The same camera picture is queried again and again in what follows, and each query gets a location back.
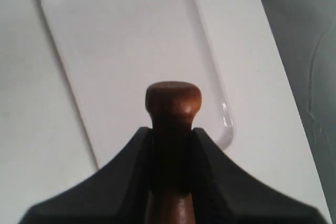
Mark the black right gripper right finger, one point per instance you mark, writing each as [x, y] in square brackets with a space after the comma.
[223, 192]

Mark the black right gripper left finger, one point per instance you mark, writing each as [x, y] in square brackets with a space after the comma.
[117, 193]

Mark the dark brown wooden pestle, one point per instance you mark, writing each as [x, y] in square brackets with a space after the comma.
[172, 107]

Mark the white rectangular plastic tray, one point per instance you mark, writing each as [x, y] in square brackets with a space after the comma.
[112, 50]

